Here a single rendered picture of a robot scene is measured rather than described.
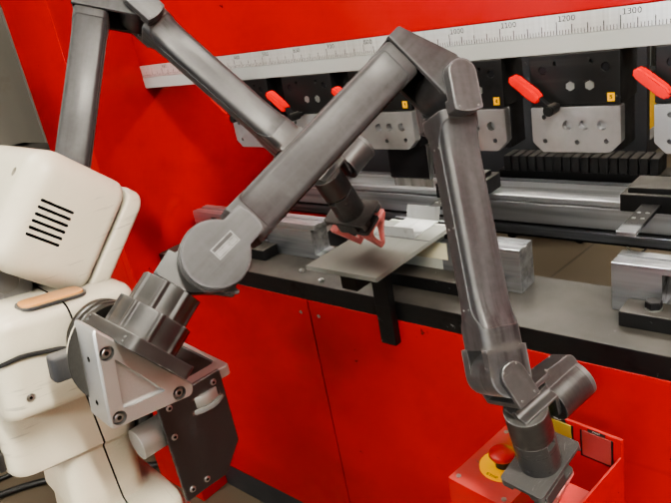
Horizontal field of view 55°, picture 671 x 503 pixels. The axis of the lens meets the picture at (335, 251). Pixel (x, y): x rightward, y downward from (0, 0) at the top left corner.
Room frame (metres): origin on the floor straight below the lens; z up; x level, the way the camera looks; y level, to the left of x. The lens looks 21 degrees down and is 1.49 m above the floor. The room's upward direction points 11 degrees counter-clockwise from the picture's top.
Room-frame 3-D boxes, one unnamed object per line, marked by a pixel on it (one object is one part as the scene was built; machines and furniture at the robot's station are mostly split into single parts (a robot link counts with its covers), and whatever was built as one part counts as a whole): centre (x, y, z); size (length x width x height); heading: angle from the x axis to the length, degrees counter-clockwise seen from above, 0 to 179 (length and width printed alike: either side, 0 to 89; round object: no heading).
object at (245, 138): (1.65, 0.11, 1.26); 0.15 x 0.09 x 0.17; 46
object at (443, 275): (1.29, -0.18, 0.89); 0.30 x 0.05 x 0.03; 46
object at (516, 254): (1.32, -0.23, 0.92); 0.39 x 0.06 x 0.10; 46
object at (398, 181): (1.36, -0.19, 1.13); 0.10 x 0.02 x 0.10; 46
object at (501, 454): (0.80, -0.19, 0.79); 0.04 x 0.04 x 0.04
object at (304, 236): (1.74, 0.20, 0.92); 0.50 x 0.06 x 0.10; 46
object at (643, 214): (1.17, -0.62, 1.01); 0.26 x 0.12 x 0.05; 136
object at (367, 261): (1.25, -0.09, 1.00); 0.26 x 0.18 x 0.01; 136
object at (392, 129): (1.37, -0.17, 1.26); 0.15 x 0.09 x 0.17; 46
